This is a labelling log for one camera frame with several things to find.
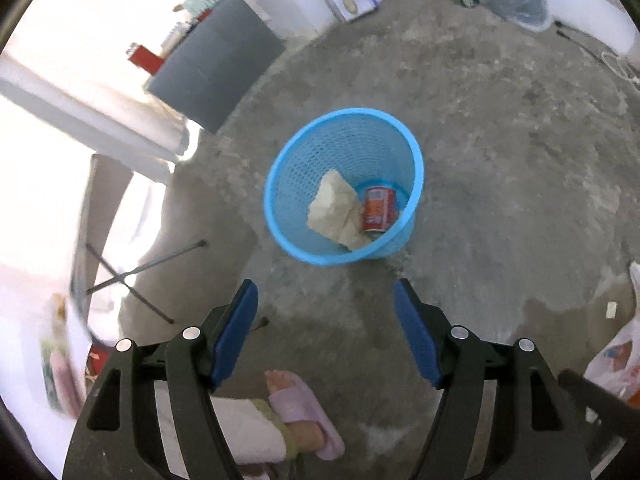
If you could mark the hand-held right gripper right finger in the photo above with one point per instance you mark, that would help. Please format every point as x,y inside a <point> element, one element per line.
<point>415,325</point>

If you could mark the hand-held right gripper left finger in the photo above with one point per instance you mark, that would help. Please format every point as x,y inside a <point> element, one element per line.
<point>240,325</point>

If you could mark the blue plastic mesh basket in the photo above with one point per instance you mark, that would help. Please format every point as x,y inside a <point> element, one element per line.
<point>300,160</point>

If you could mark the person's leg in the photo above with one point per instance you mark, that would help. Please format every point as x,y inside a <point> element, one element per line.
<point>245,430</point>

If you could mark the foot in pink slipper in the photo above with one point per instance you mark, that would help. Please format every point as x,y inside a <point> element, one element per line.
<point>305,410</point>

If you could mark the folding table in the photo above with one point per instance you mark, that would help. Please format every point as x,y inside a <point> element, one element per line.
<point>150,263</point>

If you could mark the red drink can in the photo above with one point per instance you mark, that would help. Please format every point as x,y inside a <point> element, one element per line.
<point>379,208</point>

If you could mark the crumpled beige paper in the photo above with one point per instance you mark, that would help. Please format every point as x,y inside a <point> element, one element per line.
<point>332,210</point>

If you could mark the small paper scrap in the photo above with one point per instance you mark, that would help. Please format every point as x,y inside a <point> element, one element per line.
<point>610,310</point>

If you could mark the white printed plastic bag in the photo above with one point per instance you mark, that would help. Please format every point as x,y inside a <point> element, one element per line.
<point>617,355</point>

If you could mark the grey cabinet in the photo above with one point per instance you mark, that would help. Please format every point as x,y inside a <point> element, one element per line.
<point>215,60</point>

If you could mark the cream curtain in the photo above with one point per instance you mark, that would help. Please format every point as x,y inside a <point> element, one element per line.
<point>75,105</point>

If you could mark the red thermos flask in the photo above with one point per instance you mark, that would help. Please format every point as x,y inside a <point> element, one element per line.
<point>147,58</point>

